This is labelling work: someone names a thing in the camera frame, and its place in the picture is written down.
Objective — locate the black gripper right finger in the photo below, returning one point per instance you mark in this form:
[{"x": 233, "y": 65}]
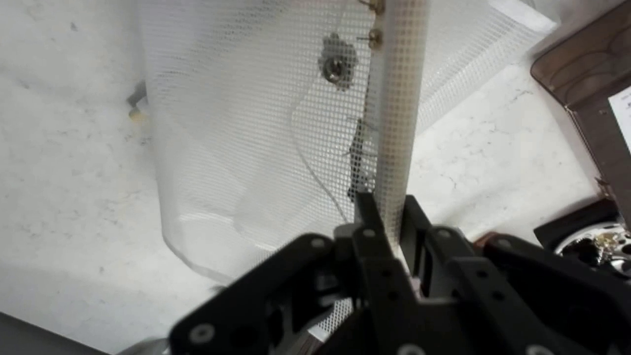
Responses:
[{"x": 414, "y": 227}]

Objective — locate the brown wooden box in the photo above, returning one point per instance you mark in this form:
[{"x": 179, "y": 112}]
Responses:
[{"x": 592, "y": 65}]

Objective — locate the small black object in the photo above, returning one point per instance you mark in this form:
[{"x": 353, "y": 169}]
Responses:
[{"x": 592, "y": 242}]

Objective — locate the small grey yellow scrap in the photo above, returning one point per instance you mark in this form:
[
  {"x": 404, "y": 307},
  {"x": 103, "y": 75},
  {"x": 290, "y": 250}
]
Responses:
[{"x": 136, "y": 100}]

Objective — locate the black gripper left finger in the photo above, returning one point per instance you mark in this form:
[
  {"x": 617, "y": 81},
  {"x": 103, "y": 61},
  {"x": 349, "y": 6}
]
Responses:
[{"x": 369, "y": 213}]

